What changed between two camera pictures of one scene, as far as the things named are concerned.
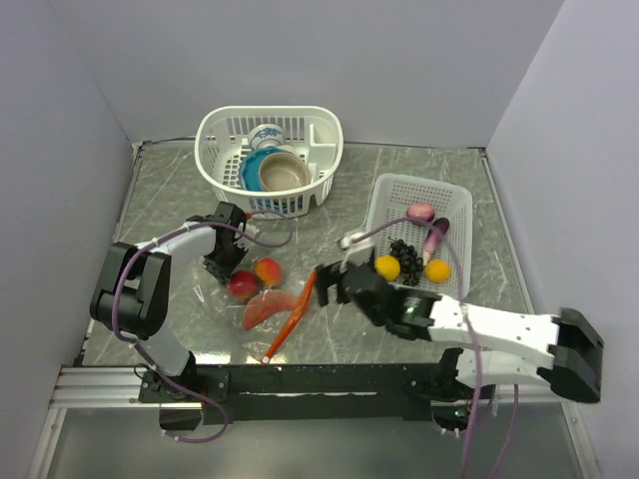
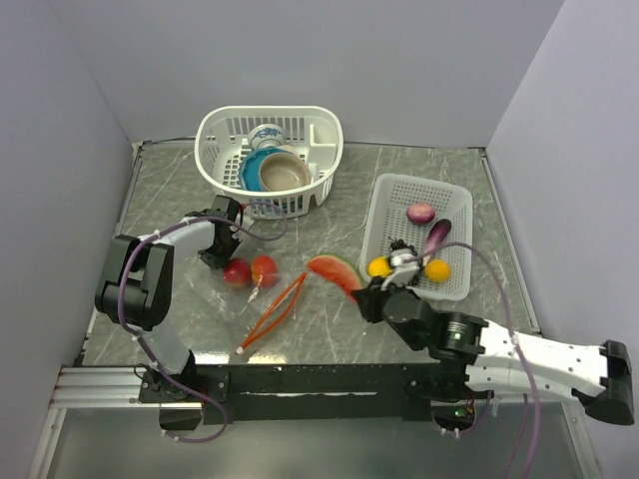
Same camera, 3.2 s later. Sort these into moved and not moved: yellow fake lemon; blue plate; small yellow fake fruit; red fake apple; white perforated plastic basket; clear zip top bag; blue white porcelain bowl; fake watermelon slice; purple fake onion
Moved: red fake apple; clear zip top bag; fake watermelon slice
Not moved: yellow fake lemon; blue plate; small yellow fake fruit; white perforated plastic basket; blue white porcelain bowl; purple fake onion
